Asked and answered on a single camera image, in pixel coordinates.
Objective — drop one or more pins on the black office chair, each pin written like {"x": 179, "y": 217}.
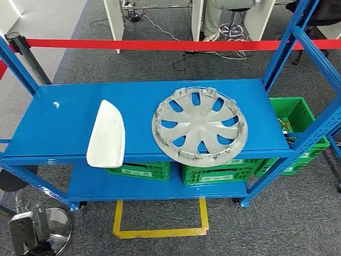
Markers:
{"x": 327, "y": 10}

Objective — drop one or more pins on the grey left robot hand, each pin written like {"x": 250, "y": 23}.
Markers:
{"x": 23, "y": 233}

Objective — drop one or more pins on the white plastic part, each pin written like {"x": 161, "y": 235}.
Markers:
{"x": 106, "y": 137}

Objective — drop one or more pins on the chrome chair base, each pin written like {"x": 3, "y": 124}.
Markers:
{"x": 230, "y": 30}

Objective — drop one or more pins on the person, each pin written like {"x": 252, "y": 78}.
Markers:
{"x": 213, "y": 17}

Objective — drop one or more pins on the blue metal shelf rack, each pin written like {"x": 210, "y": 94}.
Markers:
{"x": 66, "y": 123}

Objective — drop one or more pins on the grey wheel hubcap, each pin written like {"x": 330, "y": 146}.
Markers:
{"x": 198, "y": 125}

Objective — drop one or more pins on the white desk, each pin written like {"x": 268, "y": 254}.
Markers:
{"x": 259, "y": 21}
{"x": 115, "y": 21}

